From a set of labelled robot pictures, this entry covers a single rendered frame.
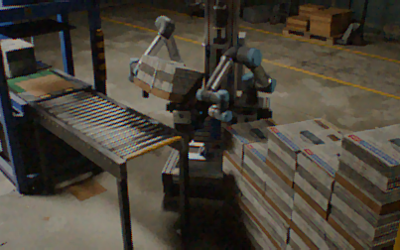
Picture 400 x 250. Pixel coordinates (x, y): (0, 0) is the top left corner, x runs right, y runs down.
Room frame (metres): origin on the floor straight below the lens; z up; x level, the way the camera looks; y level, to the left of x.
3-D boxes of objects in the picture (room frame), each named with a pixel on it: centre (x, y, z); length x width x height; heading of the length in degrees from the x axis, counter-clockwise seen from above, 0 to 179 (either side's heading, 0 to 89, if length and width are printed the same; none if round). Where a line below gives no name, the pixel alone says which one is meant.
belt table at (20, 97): (3.67, 1.43, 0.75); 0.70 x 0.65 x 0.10; 43
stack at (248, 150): (2.25, -0.54, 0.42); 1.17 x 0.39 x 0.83; 22
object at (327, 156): (1.86, -0.72, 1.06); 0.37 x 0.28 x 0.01; 111
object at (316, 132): (2.11, -0.58, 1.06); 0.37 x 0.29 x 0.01; 111
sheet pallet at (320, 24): (8.91, -2.40, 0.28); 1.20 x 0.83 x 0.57; 43
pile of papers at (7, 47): (4.09, 1.82, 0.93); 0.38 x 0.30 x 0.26; 43
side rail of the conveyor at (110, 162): (2.75, 0.92, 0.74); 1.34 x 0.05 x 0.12; 43
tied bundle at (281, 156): (2.12, -0.60, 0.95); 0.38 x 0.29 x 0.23; 111
